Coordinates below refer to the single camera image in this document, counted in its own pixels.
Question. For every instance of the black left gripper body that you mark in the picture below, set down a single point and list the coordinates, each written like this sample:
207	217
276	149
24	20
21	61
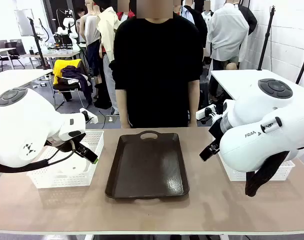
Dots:
67	147

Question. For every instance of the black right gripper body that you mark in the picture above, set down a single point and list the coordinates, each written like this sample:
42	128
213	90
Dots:
215	131

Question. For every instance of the person's right forearm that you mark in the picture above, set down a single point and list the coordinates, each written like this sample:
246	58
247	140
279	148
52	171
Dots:
121	105

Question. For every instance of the person's left forearm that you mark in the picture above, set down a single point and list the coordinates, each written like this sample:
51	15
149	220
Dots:
194	100

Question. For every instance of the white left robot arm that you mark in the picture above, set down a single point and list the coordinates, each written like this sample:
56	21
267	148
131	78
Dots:
24	120

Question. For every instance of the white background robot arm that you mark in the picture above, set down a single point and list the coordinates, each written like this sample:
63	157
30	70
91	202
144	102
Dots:
67	23

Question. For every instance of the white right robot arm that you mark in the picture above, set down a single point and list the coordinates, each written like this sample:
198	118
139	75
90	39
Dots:
254	112

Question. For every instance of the person's left hand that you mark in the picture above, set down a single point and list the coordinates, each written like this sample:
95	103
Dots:
192	122

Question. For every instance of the person's right hand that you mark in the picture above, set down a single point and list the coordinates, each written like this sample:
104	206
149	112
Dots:
126	124

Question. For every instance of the white perforated plastic basket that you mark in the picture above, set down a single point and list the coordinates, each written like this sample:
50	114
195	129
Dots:
284	172
67	180

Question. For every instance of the dark brown plastic tray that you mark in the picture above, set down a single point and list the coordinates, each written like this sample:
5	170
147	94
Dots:
147	170

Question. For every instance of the dark purple garment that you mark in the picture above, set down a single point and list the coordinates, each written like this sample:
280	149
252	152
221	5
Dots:
77	73

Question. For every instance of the yellow garment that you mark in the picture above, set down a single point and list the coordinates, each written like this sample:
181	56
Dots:
57	67

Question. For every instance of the person in black sweater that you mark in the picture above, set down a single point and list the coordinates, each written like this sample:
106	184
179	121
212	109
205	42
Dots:
157	75

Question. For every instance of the white table with white leg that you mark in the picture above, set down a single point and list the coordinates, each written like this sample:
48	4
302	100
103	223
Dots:
17	77

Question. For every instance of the long background desk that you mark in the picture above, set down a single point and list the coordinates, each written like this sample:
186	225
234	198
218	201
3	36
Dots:
62	53

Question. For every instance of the mannequin in white shirt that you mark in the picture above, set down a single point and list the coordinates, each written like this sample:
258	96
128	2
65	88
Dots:
227	32

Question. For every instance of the tall black tripod stand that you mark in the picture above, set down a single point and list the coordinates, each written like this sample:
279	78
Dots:
267	37

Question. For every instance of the mannequin in black coat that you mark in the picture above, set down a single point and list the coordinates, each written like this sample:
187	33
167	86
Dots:
199	25

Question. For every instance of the black office chair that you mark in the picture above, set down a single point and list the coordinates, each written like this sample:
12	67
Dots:
10	53

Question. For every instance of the hanging black jacket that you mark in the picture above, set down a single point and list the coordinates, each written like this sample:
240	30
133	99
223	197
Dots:
250	20

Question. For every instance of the mannequin in white tank top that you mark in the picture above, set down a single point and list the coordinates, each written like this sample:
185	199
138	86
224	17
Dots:
92	27

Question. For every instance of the mannequin in cream jacket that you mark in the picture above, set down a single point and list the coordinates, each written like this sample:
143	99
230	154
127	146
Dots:
108	27

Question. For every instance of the white board panel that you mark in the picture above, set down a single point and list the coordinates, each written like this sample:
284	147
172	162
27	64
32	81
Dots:
24	22

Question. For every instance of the mannequin in red vest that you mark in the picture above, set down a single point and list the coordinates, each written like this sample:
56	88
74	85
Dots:
120	15

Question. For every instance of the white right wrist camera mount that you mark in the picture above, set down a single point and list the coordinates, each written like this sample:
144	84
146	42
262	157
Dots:
200	113

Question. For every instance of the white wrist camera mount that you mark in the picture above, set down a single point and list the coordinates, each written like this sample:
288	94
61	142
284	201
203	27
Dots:
200	113
92	117

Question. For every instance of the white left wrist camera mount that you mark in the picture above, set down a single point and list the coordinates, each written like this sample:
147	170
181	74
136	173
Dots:
92	117

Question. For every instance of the grey mannequin base plate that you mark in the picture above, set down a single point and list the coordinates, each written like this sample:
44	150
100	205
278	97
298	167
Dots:
109	119

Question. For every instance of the metal frame chair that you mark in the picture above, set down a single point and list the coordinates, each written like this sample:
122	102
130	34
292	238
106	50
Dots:
67	91

